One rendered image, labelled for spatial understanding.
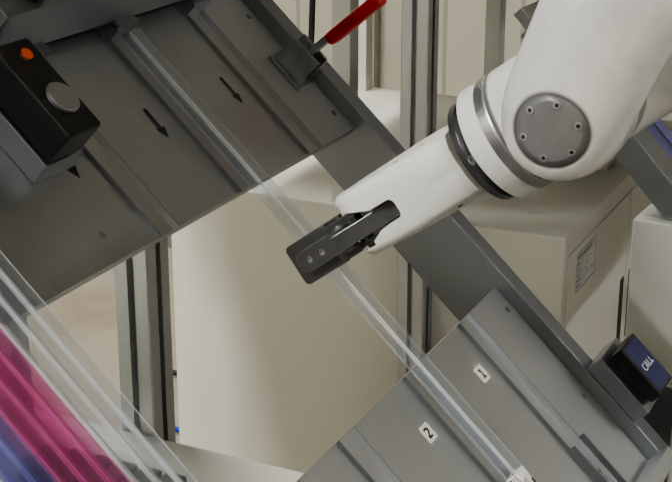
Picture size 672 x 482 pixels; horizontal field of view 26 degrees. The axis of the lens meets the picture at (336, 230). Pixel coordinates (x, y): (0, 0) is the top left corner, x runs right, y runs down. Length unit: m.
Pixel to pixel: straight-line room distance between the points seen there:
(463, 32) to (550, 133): 3.28
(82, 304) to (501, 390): 2.42
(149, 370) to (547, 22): 0.74
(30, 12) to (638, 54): 0.39
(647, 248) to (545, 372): 0.32
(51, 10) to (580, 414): 0.54
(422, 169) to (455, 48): 3.19
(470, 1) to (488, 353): 2.99
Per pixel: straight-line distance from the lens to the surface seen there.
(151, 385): 1.47
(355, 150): 1.24
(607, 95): 0.83
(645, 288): 1.50
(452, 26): 4.13
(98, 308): 3.46
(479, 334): 1.17
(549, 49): 0.84
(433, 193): 0.96
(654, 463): 1.22
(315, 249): 1.04
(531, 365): 1.20
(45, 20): 0.99
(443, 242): 1.24
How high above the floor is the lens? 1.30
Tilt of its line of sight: 19 degrees down
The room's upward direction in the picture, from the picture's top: straight up
